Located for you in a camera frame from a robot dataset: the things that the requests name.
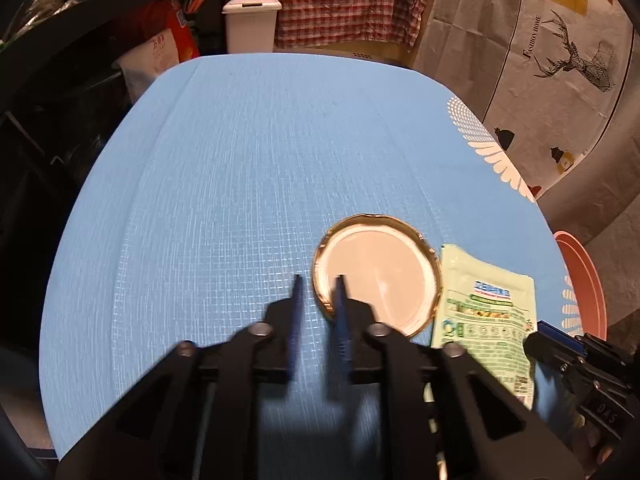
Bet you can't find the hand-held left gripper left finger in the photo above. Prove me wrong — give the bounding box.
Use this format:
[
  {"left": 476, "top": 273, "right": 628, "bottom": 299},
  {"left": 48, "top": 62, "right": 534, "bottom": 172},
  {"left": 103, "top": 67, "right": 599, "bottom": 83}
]
[{"left": 55, "top": 274, "right": 306, "bottom": 480}]

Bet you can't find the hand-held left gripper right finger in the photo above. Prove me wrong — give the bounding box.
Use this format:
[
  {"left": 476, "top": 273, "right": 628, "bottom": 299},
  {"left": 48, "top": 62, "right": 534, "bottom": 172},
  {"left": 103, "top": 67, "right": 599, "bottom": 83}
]
[{"left": 325, "top": 274, "right": 586, "bottom": 480}]

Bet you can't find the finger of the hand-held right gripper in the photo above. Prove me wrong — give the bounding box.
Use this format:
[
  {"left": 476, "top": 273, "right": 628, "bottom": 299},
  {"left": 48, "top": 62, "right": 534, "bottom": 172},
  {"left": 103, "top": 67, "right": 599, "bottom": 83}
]
[{"left": 522, "top": 321, "right": 587, "bottom": 368}]

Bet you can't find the gold jar lid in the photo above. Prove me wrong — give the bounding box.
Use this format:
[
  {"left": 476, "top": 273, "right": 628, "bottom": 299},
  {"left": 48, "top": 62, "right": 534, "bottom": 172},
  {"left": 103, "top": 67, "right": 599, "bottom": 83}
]
[{"left": 312, "top": 214, "right": 445, "bottom": 339}]

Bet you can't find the pink plastic basin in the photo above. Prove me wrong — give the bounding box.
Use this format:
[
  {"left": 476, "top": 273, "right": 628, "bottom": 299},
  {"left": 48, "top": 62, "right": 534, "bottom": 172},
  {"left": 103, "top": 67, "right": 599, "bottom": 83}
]
[{"left": 552, "top": 230, "right": 609, "bottom": 344}]

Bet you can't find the pale green packet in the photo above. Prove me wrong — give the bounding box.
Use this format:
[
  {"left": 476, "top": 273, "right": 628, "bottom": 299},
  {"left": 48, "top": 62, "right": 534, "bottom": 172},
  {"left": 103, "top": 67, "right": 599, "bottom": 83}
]
[{"left": 424, "top": 243, "right": 539, "bottom": 411}]

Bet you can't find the white trash bin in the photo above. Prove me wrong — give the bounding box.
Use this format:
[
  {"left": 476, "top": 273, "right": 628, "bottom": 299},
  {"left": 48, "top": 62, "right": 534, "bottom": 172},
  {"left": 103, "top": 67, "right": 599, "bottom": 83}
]
[{"left": 222, "top": 0, "right": 283, "bottom": 55}]

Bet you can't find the person's right hand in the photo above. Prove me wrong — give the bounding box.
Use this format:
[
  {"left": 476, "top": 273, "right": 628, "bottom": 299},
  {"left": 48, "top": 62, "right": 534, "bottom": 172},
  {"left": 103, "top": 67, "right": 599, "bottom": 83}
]
[{"left": 570, "top": 420, "right": 617, "bottom": 468}]

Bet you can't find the cardboard box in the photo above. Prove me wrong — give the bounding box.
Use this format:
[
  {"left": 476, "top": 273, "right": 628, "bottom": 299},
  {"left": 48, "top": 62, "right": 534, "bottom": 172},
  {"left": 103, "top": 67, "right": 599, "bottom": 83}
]
[{"left": 274, "top": 42, "right": 417, "bottom": 70}]

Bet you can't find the white deer print cloth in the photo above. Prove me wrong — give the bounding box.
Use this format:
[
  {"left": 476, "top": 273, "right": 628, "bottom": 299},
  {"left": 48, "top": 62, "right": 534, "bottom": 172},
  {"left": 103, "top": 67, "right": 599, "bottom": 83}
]
[{"left": 412, "top": 0, "right": 637, "bottom": 205}]

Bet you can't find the white plastic bag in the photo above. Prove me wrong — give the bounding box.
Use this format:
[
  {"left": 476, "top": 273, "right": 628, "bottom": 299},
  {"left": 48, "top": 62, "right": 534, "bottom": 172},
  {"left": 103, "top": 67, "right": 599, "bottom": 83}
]
[{"left": 112, "top": 27, "right": 182, "bottom": 104}]

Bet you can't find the orange snack bag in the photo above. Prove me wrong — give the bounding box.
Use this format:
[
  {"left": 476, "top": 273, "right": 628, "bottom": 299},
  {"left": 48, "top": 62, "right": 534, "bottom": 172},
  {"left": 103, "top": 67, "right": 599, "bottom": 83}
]
[{"left": 164, "top": 0, "right": 202, "bottom": 59}]

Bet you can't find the red plaid shirt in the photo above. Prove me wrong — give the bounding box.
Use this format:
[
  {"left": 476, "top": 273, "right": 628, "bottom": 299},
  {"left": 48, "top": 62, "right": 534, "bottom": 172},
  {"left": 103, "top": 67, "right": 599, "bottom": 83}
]
[{"left": 230, "top": 0, "right": 434, "bottom": 52}]

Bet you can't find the black shelf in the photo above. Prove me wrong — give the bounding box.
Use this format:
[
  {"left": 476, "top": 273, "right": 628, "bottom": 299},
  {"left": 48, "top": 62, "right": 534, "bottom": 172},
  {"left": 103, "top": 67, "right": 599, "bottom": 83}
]
[{"left": 0, "top": 0, "right": 237, "bottom": 341}]

